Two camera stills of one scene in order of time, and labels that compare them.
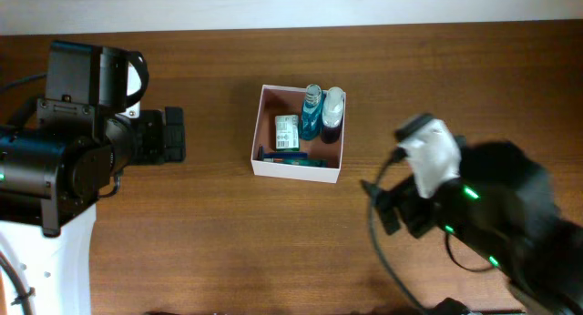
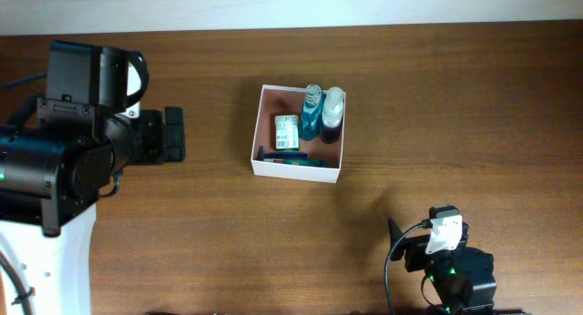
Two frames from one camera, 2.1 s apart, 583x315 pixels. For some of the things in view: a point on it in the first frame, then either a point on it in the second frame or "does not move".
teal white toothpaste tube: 308,162 does not move
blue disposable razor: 261,155 does not move
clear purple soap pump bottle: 332,115 does not move
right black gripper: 407,199 -> 417,249
